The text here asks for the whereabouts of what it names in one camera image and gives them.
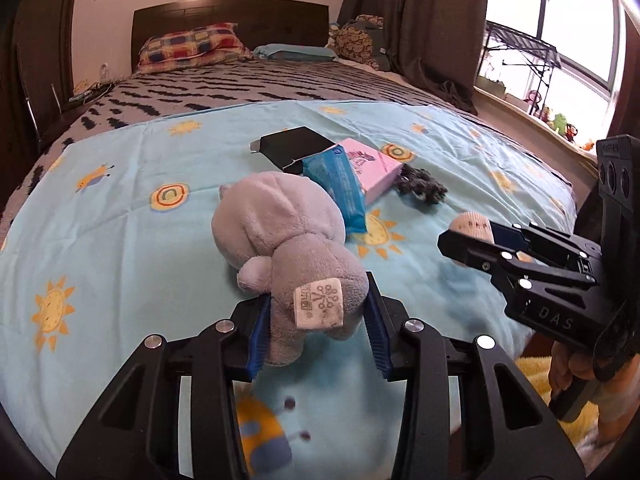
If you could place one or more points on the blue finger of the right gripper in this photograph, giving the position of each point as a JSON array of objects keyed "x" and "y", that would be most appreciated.
[
  {"x": 511, "y": 237},
  {"x": 469, "y": 251}
]

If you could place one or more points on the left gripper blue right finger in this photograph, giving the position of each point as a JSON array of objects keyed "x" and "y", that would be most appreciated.
[{"x": 375, "y": 317}]

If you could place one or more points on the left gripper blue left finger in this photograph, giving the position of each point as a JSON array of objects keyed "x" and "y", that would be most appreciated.
[{"x": 259, "y": 336}]

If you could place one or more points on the beige knitted sock ball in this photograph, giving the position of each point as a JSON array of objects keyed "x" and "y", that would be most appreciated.
[{"x": 473, "y": 224}]

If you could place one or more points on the grey plush toy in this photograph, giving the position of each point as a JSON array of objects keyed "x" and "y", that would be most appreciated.
[{"x": 285, "y": 237}]

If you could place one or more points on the black box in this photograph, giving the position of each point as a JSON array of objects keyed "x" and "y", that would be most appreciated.
[{"x": 287, "y": 149}]

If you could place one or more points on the person's right hand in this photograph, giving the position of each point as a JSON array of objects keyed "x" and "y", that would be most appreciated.
[{"x": 617, "y": 400}]

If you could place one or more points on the black white fluffy item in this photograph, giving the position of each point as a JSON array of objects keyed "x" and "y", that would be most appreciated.
[{"x": 419, "y": 184}]

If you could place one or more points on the green toy figure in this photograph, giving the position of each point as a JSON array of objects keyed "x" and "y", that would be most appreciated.
[{"x": 558, "y": 124}]

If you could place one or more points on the pink box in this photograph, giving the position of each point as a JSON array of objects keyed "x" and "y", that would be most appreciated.
[{"x": 376, "y": 172}]

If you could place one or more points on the pink toy figure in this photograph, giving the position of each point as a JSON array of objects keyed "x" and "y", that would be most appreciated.
[{"x": 533, "y": 100}]

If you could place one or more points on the blue wet wipes pack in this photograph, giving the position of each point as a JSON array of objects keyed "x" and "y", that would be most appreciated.
[{"x": 332, "y": 170}]

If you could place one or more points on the light blue sun blanket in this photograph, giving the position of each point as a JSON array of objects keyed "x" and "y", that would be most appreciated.
[{"x": 116, "y": 243}]

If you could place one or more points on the black metal rack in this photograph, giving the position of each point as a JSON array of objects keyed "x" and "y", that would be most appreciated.
[{"x": 513, "y": 62}]

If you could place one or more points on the brown curtain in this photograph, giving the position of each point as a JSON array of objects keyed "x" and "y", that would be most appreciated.
[{"x": 434, "y": 44}]

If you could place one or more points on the brown patterned cushion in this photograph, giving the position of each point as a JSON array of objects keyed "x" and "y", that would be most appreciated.
[{"x": 362, "y": 41}]

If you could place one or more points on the grey black patterned bedspread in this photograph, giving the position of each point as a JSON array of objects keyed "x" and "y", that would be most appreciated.
[{"x": 140, "y": 98}]

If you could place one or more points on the teal pillow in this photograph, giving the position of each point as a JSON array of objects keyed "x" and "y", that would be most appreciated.
[{"x": 294, "y": 52}]

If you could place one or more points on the dark wooden headboard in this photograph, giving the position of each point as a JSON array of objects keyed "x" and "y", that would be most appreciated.
[{"x": 257, "y": 22}]

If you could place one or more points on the red blue checkered pillow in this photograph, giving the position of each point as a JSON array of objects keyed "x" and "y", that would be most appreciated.
[{"x": 201, "y": 46}]

